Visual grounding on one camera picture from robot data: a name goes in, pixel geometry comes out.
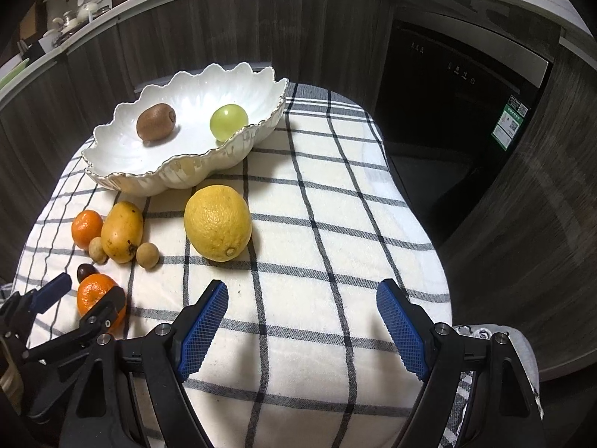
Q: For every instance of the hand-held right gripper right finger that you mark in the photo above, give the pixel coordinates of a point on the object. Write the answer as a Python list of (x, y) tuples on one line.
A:
[(401, 331)]

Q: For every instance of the large yellow lemon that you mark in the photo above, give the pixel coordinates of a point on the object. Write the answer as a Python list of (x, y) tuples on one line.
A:
[(218, 221)]

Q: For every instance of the yellow mango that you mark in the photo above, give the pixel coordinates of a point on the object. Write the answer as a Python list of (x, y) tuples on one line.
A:
[(121, 231)]

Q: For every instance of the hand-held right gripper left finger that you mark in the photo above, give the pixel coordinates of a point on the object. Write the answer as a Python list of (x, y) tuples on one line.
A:
[(205, 331)]

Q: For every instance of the brown kiwi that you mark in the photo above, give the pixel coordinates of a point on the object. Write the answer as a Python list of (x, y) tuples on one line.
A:
[(156, 122)]

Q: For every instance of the white scalloped bowl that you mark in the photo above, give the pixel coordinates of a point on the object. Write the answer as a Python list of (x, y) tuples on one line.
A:
[(186, 102)]

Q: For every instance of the green label sticker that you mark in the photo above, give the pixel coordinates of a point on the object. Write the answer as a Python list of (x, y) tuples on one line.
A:
[(508, 121)]

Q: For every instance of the orange mandarin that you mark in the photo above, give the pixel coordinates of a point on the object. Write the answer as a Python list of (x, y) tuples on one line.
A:
[(95, 294), (86, 228)]

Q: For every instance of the green plate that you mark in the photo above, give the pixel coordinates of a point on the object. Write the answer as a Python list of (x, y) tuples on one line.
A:
[(14, 72)]

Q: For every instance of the dark red cherry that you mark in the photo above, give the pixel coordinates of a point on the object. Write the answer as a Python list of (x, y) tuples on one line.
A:
[(87, 270)]

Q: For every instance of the black dishwasher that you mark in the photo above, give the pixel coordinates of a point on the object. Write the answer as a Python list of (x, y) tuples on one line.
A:
[(443, 116)]

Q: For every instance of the dark wood kitchen cabinet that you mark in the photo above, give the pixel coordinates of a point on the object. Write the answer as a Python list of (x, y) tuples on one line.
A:
[(140, 46)]

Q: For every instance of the white black checked cloth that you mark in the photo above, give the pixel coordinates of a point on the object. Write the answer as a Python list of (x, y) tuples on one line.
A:
[(303, 242)]

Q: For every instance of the tan longan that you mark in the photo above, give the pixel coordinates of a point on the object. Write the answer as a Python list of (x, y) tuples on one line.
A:
[(99, 249), (147, 254)]

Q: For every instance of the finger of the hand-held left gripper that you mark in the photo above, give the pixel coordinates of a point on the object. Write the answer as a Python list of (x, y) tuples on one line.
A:
[(100, 312), (53, 289)]

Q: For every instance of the green round fruit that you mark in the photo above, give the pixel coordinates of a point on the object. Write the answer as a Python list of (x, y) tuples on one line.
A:
[(228, 120)]

